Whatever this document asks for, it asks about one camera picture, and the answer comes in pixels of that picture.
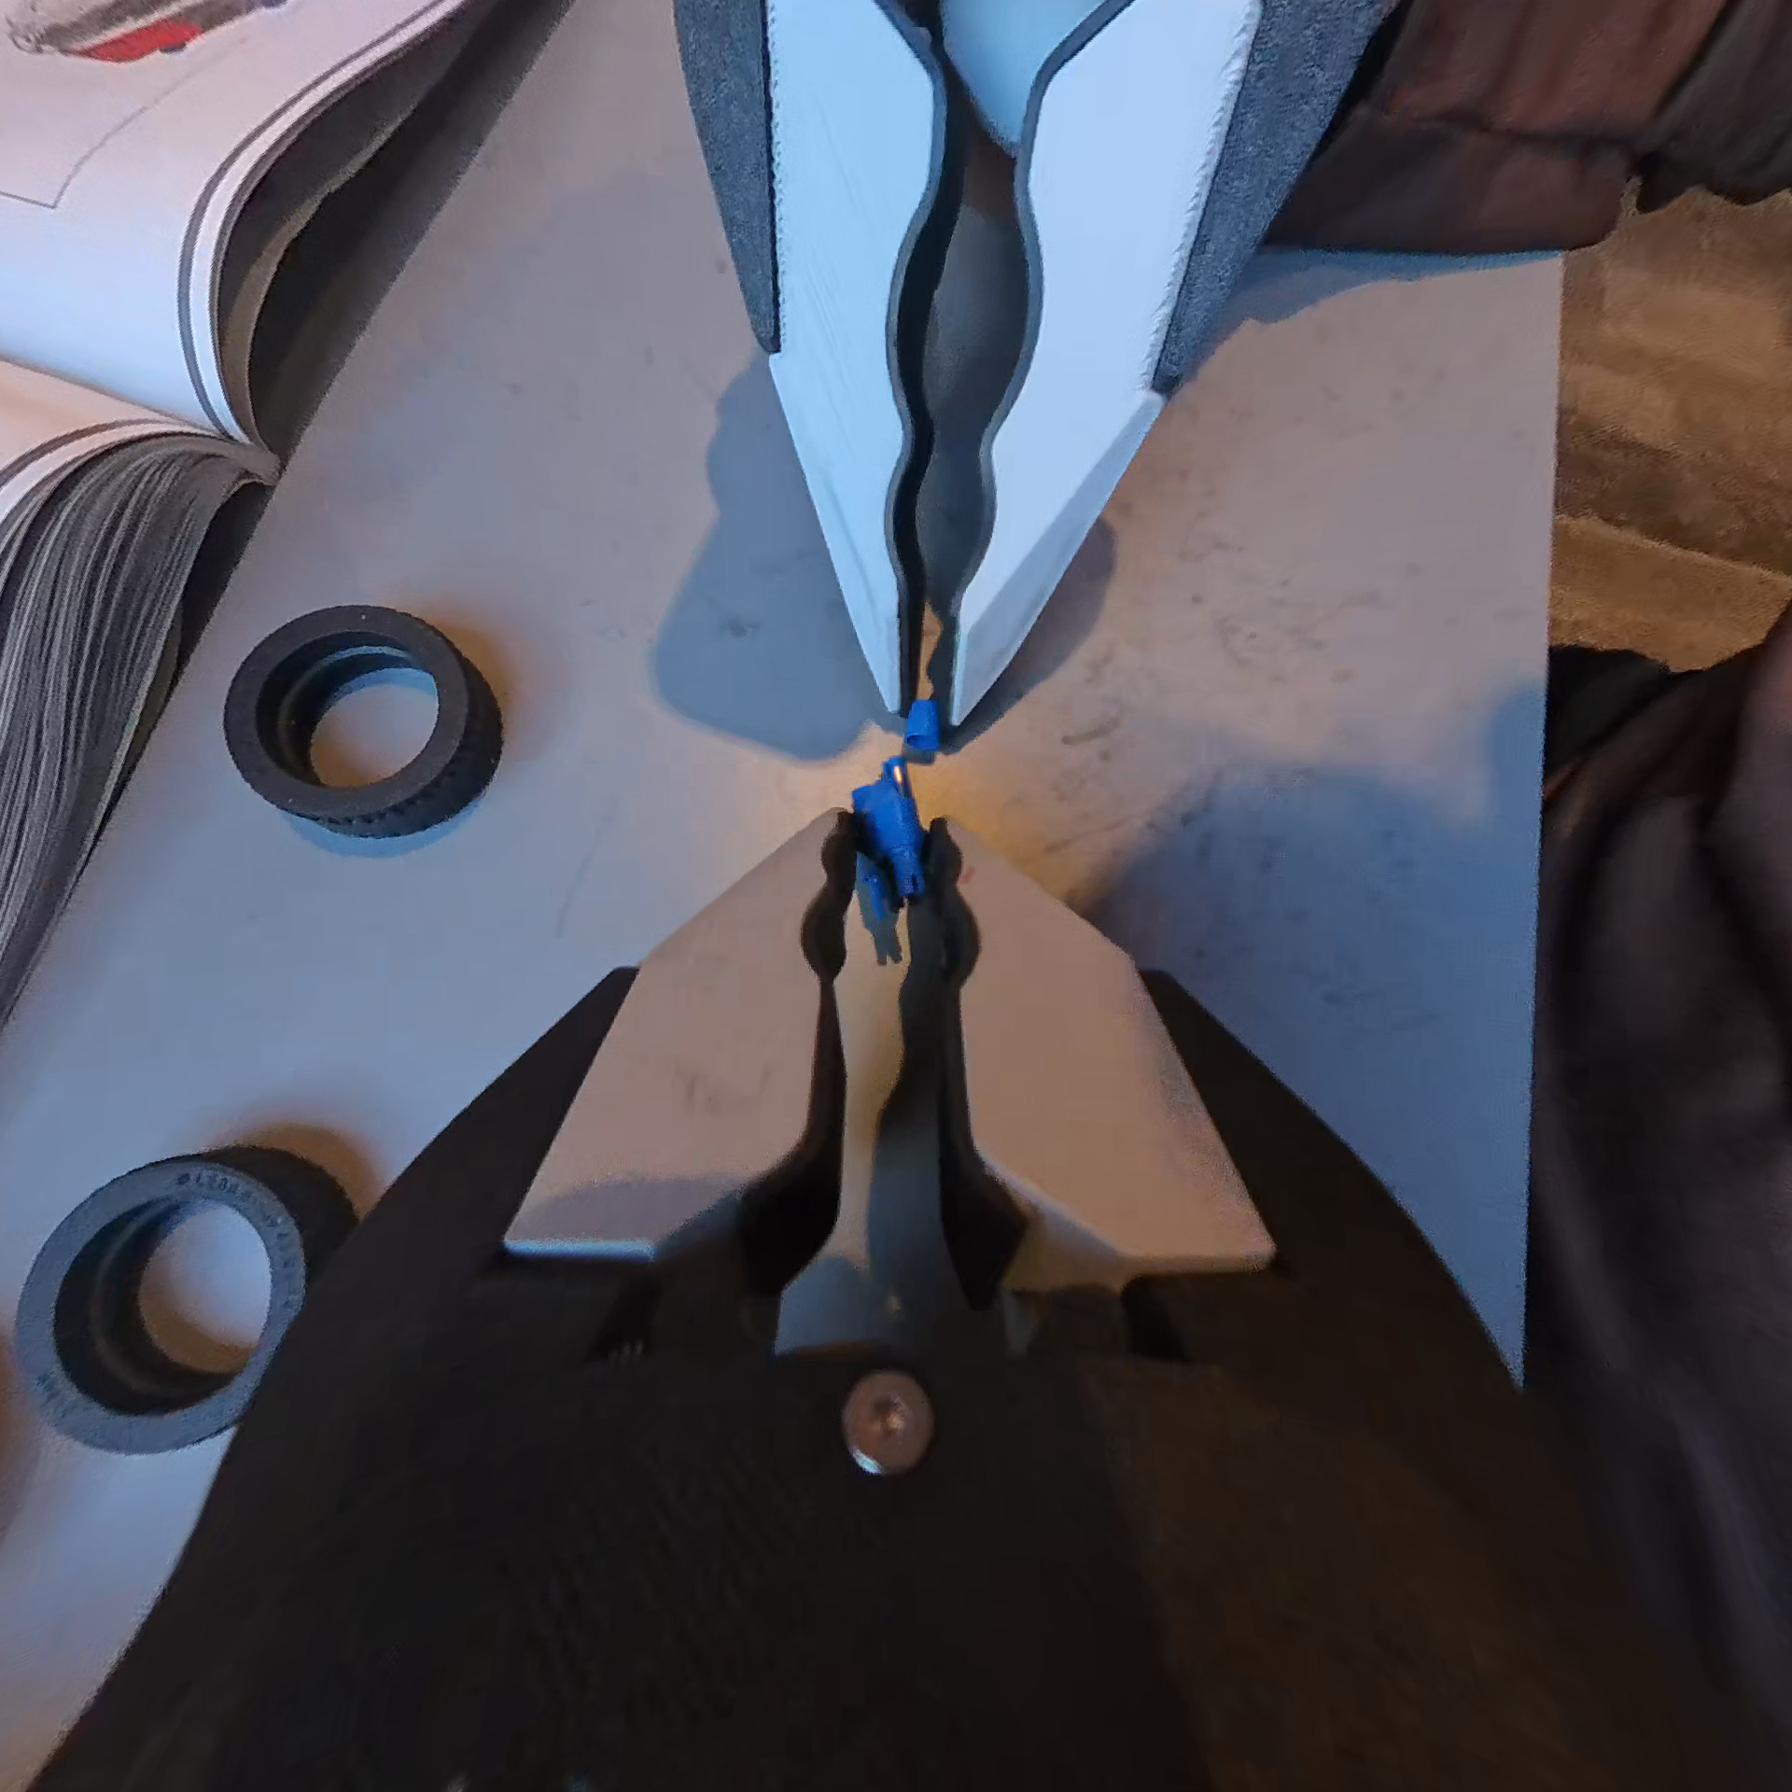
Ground person's black trousers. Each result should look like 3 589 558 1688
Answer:
1540 642 1703 816

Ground person's right forearm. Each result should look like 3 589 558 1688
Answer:
1267 0 1792 254

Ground grey desk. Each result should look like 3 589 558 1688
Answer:
0 0 1569 1792

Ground open instruction booklet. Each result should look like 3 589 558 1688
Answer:
0 0 561 1025

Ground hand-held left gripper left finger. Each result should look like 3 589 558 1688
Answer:
502 813 860 1297

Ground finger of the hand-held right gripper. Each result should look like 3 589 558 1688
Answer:
947 0 1265 725
763 0 951 718

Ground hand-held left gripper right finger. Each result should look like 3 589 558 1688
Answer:
927 820 1279 1310

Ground black toy tyre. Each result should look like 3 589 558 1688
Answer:
16 1147 359 1455
225 605 505 843

